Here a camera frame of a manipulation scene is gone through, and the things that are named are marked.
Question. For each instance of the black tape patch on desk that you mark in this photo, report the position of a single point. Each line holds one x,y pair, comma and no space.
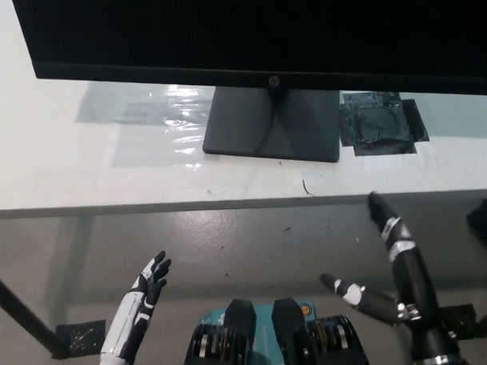
377,125

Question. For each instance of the black HP monitor with stand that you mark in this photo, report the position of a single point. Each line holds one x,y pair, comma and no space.
222,31

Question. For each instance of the clear plastic film sheet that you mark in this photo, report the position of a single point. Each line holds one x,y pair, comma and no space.
177,120

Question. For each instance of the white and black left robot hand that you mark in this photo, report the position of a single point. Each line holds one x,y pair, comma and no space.
145,290

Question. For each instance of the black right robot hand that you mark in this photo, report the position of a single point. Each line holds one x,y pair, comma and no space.
415,288

